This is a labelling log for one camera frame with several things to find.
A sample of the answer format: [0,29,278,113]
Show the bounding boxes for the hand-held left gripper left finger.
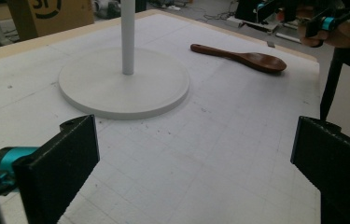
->
[12,114,101,224]

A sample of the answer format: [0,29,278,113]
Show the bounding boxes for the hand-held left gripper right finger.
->
[289,116,350,224]

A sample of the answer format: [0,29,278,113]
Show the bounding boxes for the brown wooden spoon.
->
[189,43,287,75]

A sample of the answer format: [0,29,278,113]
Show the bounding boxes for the black equipment with teal part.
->
[234,0,301,24]

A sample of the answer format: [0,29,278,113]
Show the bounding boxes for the white stand with round base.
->
[58,0,191,121]

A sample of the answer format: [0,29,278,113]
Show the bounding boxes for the white gridded mat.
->
[0,12,322,224]

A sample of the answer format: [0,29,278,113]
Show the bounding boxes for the brown cardboard box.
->
[7,0,95,42]

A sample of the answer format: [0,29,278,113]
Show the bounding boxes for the grey bundle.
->
[93,0,122,21]

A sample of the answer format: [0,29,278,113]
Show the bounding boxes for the black cables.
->
[194,2,240,23]

